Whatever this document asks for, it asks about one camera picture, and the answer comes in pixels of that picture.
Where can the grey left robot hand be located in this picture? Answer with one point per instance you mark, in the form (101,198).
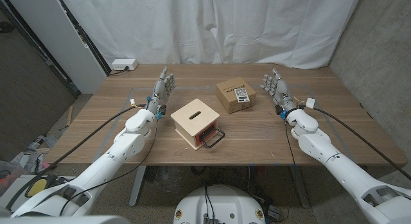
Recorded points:
(160,92)

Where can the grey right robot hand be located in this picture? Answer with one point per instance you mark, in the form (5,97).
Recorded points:
(281,92)

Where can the small grey calculator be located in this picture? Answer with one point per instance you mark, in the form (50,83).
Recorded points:
(241,95)

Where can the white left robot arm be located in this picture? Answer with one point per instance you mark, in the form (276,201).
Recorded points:
(122,147)

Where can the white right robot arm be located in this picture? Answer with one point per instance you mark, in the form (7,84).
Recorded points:
(321,143)

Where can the wooden drawer box with slot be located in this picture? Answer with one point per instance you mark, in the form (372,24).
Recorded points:
(192,121)

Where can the brown cardboard box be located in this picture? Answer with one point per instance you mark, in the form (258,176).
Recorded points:
(229,100)

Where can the white power strip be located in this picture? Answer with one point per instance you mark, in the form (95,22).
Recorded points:
(123,63)

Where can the white curtain backdrop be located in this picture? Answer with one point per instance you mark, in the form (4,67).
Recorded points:
(208,25)

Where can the grey metal table leg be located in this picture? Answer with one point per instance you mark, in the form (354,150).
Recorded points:
(137,185)
(300,188)

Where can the grey power adapter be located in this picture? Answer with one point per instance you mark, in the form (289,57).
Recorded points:
(273,211)

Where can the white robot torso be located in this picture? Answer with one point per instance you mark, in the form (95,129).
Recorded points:
(224,201)

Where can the grey cylindrical motor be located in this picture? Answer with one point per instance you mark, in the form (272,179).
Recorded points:
(38,142)

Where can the white panel with black frame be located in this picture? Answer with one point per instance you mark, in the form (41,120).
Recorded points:
(57,34)

